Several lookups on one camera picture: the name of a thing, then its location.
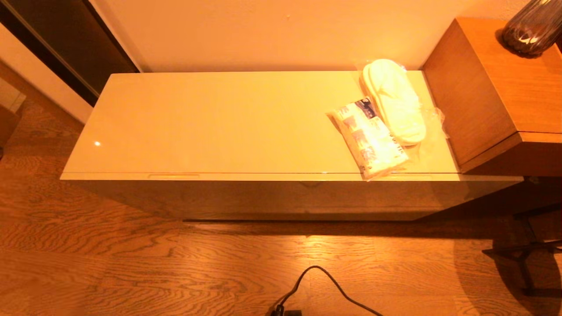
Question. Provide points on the white cabinet drawer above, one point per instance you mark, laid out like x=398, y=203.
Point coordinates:
x=285, y=199

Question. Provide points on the printed white tissue packet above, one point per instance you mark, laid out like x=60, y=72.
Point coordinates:
x=369, y=140

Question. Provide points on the white slippers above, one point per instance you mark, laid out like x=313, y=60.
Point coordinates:
x=395, y=101

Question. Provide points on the glossy white low cabinet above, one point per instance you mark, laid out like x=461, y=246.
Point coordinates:
x=219, y=123

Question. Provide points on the brown wooden side cabinet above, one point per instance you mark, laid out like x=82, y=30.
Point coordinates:
x=474, y=101

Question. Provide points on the black metal stand legs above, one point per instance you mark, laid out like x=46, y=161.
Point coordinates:
x=505, y=252

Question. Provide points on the dark door panel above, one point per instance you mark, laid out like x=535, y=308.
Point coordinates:
x=66, y=35

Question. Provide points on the brown wooden furniture piece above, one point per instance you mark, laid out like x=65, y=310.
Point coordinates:
x=6, y=127

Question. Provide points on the dark ribbed glass vase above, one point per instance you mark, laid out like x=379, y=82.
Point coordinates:
x=533, y=28

